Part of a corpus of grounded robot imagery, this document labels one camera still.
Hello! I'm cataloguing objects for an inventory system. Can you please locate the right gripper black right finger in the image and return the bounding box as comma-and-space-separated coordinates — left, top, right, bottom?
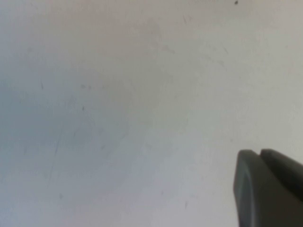
260, 148, 303, 201

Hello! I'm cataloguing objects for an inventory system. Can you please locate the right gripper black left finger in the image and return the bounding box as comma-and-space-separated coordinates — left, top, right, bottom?
233, 148, 303, 227

